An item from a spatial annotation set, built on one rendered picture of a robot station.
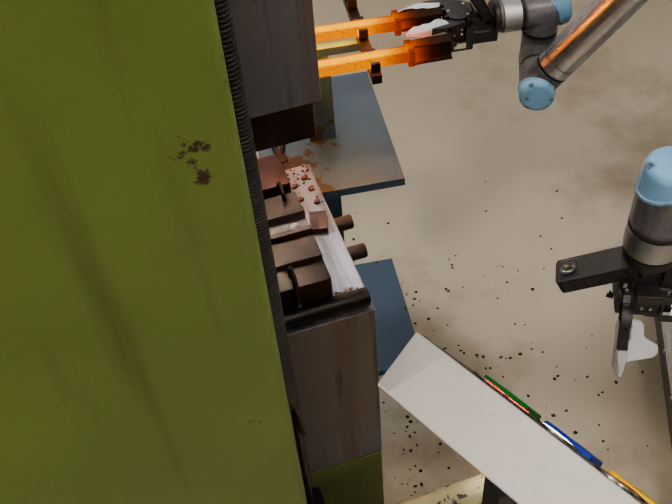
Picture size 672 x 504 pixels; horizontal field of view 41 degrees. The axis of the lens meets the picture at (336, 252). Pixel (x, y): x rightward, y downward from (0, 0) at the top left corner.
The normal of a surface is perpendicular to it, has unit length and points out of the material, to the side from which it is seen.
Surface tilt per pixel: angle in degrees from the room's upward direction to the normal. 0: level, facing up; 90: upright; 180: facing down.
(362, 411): 90
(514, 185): 0
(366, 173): 0
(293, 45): 90
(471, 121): 0
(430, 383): 30
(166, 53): 90
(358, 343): 90
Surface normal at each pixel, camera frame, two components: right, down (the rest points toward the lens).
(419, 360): -0.42, -0.32
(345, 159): -0.07, -0.67
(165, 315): 0.31, 0.69
